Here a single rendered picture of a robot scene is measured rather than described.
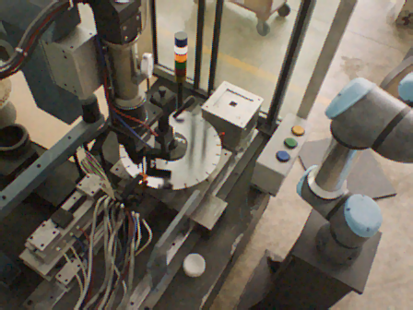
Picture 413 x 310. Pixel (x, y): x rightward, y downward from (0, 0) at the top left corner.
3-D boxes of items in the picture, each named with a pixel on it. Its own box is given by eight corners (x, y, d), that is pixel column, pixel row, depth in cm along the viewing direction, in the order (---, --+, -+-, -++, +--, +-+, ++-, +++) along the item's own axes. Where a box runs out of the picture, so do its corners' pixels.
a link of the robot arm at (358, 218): (354, 256, 113) (372, 237, 102) (319, 225, 118) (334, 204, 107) (374, 232, 118) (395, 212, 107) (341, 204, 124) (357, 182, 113)
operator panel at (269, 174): (278, 136, 153) (288, 111, 141) (303, 148, 150) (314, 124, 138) (249, 184, 137) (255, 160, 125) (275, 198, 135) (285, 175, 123)
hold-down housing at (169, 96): (164, 130, 108) (163, 78, 92) (176, 139, 106) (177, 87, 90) (150, 141, 105) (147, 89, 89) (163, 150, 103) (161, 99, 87)
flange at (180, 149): (186, 160, 117) (186, 156, 115) (151, 158, 117) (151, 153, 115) (188, 134, 124) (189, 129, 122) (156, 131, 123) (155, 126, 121)
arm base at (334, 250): (365, 236, 128) (378, 223, 120) (352, 272, 120) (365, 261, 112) (324, 215, 132) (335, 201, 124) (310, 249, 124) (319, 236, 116)
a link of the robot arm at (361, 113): (324, 227, 119) (388, 131, 72) (289, 196, 125) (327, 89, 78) (348, 203, 122) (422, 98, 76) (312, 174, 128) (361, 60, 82)
